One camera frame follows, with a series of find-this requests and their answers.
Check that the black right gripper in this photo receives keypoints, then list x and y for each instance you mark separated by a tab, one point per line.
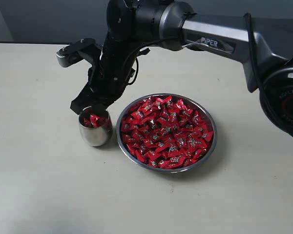
109	79

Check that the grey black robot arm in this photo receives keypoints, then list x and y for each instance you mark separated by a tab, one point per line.
263	46

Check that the stainless steel cup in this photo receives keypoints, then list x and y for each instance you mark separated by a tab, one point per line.
99	136

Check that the pile of red wrapped candies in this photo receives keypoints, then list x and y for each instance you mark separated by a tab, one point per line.
166	132

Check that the steel bowl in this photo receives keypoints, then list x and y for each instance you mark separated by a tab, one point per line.
127	148

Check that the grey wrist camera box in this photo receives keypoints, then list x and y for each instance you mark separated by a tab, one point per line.
85	49

